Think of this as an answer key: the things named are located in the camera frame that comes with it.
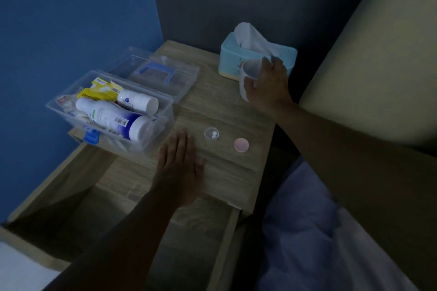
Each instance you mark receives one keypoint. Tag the light blue tissue box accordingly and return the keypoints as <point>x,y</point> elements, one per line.
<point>232,59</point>

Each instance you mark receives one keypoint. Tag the small white bottle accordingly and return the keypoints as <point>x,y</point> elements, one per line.
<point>138,100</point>

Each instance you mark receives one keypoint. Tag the person's left little finger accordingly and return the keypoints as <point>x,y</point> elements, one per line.
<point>163,159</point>

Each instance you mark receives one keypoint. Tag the blue box latch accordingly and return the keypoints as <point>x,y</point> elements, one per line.
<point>92,136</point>

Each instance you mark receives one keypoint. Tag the translucent plastic cup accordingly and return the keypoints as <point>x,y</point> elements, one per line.
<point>248,69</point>

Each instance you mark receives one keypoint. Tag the wooden nightstand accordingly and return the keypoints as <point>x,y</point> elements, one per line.
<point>222,106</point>

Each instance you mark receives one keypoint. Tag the clear plastic storage box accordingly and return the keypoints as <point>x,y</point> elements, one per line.
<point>68,110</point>

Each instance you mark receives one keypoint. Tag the person's right hand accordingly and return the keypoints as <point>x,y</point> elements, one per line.
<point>271,88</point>

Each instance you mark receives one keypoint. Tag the person's left hand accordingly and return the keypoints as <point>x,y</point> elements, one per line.
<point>177,174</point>

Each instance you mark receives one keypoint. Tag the person's left middle finger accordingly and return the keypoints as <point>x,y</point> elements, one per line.
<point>181,146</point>

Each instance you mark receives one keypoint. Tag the wooden drawer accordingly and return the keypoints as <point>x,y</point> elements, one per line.
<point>191,250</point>

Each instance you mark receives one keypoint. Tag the beige headboard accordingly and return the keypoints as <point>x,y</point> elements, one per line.
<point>382,55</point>

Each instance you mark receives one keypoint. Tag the white and red packet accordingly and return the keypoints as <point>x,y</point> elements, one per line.
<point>66,102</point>

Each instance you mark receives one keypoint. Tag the person's left forearm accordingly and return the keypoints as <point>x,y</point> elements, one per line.
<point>112,250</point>

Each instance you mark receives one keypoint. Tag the small clear pill cap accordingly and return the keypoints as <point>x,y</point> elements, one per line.
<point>208,134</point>

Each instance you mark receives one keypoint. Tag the person's right thumb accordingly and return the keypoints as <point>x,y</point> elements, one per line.
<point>250,87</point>

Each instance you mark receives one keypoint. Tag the white tissue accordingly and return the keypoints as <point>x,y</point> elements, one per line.
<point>251,38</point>

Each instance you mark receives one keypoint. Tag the pink round cap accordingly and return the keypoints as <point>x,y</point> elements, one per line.
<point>241,145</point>

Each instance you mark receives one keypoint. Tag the yellow packet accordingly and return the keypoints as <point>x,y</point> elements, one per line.
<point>99,89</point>

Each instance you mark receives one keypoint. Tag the large white spray bottle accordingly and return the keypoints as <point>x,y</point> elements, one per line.
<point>109,117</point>

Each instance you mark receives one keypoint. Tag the person's right forearm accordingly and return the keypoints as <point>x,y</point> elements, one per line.
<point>358,171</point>

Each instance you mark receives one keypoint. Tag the white bedding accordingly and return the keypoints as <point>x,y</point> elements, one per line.
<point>307,232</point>

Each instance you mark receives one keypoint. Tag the person's left thumb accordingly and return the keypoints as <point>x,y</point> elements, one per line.
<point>200,166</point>

